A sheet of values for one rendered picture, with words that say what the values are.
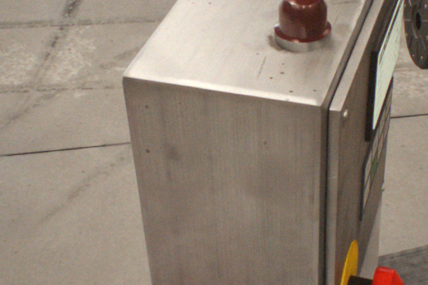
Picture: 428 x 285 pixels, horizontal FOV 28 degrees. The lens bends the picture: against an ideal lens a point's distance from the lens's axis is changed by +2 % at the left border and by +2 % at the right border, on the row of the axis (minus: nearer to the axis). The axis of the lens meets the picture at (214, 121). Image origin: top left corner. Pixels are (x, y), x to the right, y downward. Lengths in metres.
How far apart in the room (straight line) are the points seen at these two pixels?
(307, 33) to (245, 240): 0.11
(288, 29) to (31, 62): 2.87
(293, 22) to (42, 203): 2.24
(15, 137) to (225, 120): 2.51
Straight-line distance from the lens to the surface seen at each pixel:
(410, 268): 1.18
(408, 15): 1.63
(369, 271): 0.65
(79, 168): 2.68
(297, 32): 0.38
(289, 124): 0.36
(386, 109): 0.52
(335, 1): 0.42
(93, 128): 2.84
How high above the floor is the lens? 1.68
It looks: 37 degrees down
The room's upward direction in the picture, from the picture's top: 4 degrees counter-clockwise
